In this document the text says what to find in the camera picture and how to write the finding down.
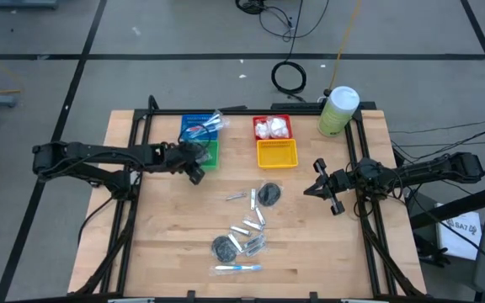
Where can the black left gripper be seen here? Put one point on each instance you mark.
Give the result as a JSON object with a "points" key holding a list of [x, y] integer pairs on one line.
{"points": [[175, 157]]}

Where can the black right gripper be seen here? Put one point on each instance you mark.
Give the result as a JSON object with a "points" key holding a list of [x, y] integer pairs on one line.
{"points": [[339, 181]]}

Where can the red toothbrush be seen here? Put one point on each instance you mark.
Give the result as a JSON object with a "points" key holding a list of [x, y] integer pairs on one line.
{"points": [[194, 129]]}

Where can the blue toothbrush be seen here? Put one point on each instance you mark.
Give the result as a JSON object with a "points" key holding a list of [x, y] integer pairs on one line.
{"points": [[238, 267], [212, 120], [215, 128]]}

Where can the clear bag of white cotton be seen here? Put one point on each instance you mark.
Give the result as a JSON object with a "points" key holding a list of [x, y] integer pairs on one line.
{"points": [[271, 120], [279, 127], [262, 129]]}

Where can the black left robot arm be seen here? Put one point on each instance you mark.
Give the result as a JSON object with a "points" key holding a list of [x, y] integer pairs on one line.
{"points": [[99, 150]]}

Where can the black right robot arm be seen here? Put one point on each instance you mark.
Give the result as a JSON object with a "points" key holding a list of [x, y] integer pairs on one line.
{"points": [[432, 169]]}

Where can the green plastic basket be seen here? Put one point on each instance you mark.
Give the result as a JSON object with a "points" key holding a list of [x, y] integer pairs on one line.
{"points": [[214, 166]]}

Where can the blue plastic basket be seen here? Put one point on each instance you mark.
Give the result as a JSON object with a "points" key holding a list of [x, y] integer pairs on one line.
{"points": [[188, 120]]}

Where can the yellow plastic basket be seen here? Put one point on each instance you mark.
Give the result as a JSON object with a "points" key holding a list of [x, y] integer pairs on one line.
{"points": [[277, 154]]}

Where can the red plastic basket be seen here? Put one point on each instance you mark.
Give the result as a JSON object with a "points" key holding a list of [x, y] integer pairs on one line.
{"points": [[259, 118]]}

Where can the green wipes canister white lid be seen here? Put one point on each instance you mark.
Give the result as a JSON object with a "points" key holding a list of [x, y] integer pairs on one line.
{"points": [[337, 113]]}

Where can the black edge clamp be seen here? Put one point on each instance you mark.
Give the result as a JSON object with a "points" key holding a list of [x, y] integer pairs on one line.
{"points": [[190, 293], [313, 295]]}

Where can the silver metal bar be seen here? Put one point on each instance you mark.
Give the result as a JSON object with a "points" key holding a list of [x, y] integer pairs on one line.
{"points": [[364, 301], [131, 300]]}

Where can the black caster foot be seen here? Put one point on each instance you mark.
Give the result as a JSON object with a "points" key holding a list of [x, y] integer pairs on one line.
{"points": [[434, 252]]}

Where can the black side table bar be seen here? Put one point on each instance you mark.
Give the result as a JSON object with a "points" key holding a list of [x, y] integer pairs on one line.
{"points": [[461, 204]]}

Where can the white printed cardboard box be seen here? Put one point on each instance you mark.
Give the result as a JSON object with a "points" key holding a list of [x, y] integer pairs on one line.
{"points": [[461, 235]]}

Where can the black aluminium table frame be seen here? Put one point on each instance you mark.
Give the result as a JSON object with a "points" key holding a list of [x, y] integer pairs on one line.
{"points": [[234, 112]]}

